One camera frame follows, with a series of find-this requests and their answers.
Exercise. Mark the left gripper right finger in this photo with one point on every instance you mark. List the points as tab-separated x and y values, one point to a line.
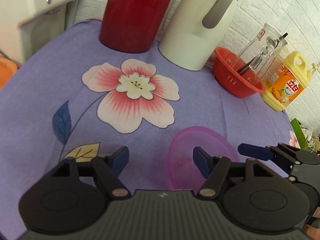
251	195

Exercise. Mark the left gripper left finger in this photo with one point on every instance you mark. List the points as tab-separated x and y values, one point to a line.
73	196

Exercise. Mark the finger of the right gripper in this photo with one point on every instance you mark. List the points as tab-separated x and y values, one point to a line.
280	154

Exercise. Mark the pink plastic bowl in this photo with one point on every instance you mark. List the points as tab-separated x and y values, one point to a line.
180	170

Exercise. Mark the person's right hand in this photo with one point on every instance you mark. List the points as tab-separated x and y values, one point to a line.
313	233

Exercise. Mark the green box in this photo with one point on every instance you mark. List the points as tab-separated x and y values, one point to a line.
300	136

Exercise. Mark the yellow detergent bottle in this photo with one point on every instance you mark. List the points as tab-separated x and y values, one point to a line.
288	78

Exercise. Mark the red plastic basket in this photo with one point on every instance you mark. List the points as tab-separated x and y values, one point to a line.
229	79

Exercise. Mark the clear glass carafe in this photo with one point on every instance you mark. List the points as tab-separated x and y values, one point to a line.
252	49

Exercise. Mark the black straw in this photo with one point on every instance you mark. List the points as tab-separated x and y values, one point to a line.
264	53

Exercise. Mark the purple floral tablecloth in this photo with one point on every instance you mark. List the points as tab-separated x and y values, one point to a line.
76	92

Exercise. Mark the orange plastic basin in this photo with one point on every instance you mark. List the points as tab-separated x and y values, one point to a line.
7	70

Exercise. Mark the white thermos jug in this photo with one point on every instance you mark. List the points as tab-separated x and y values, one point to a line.
195	30

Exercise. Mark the white water dispenser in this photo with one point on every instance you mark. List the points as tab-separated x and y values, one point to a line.
27	25

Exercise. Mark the red thermos jug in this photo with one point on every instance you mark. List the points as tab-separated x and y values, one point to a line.
130	26

